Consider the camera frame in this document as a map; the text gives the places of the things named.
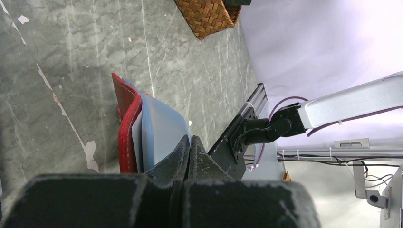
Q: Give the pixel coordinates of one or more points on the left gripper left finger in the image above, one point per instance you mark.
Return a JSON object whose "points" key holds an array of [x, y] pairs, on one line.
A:
{"points": [[147, 200]]}

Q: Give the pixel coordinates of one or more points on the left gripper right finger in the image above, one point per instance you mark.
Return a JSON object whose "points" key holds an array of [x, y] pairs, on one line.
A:
{"points": [[209, 193]]}

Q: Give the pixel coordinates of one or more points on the red card holder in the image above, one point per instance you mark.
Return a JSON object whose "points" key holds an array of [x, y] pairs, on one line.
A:
{"points": [[149, 129]]}

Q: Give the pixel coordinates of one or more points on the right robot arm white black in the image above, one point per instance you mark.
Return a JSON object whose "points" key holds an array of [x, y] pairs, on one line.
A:
{"points": [[375, 97]]}

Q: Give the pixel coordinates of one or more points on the brown wicker basket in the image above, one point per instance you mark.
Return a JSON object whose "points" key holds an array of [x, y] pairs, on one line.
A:
{"points": [[207, 17]]}

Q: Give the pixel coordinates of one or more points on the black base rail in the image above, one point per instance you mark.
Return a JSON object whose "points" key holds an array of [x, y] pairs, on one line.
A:
{"points": [[228, 151]]}

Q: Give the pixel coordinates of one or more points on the aluminium frame rail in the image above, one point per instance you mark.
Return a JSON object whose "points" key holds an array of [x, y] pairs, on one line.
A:
{"points": [[377, 172]]}

